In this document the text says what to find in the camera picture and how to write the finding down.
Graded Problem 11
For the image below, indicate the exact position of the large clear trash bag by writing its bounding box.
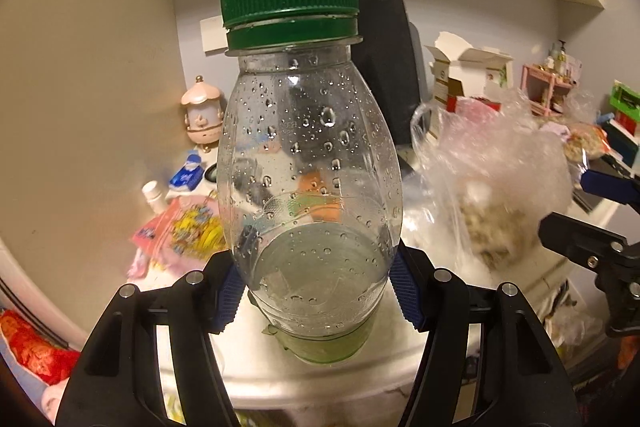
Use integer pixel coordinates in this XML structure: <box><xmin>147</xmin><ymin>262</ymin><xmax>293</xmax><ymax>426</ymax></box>
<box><xmin>404</xmin><ymin>89</ymin><xmax>572</xmax><ymax>274</ymax></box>

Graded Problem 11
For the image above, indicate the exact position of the clear green-capped plastic bottle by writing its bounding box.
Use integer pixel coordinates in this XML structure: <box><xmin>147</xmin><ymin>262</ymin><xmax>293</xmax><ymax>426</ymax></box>
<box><xmin>217</xmin><ymin>0</ymin><xmax>402</xmax><ymax>343</ymax></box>

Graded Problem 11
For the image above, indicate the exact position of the snack bag orange clear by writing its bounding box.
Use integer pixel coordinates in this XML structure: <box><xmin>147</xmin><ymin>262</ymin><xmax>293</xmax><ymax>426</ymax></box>
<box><xmin>564</xmin><ymin>122</ymin><xmax>611</xmax><ymax>162</ymax></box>

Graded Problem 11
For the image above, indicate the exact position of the green tissue box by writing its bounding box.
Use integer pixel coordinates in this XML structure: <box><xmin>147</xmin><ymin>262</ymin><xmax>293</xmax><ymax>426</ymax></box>
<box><xmin>610</xmin><ymin>80</ymin><xmax>640</xmax><ymax>122</ymax></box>

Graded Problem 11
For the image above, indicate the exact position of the pink small rack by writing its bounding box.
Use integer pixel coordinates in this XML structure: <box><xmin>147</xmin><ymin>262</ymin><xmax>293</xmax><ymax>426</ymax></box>
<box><xmin>520</xmin><ymin>65</ymin><xmax>575</xmax><ymax>116</ymax></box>

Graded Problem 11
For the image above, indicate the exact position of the pink cartoon pouch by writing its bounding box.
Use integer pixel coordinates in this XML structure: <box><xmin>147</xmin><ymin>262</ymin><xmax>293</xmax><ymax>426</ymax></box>
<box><xmin>131</xmin><ymin>195</ymin><xmax>228</xmax><ymax>277</ymax></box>

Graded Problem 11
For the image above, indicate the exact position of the small white pill bottle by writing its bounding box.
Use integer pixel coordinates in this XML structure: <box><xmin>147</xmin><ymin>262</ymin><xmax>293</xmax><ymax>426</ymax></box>
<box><xmin>141</xmin><ymin>180</ymin><xmax>168</xmax><ymax>216</ymax></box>

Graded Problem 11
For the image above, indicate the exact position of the white torn cardboard box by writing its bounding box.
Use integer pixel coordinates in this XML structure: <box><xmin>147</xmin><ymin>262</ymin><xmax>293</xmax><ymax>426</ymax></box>
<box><xmin>425</xmin><ymin>31</ymin><xmax>513</xmax><ymax>112</ymax></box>

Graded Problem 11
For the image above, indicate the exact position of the black tablet on stand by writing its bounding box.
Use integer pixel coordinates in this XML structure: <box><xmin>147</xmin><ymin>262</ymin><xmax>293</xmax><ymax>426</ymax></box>
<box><xmin>352</xmin><ymin>0</ymin><xmax>433</xmax><ymax>146</ymax></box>

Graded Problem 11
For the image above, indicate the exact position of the white wall switch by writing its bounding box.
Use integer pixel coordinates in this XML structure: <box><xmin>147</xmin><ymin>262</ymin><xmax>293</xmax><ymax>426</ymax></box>
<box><xmin>200</xmin><ymin>15</ymin><xmax>228</xmax><ymax>54</ymax></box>

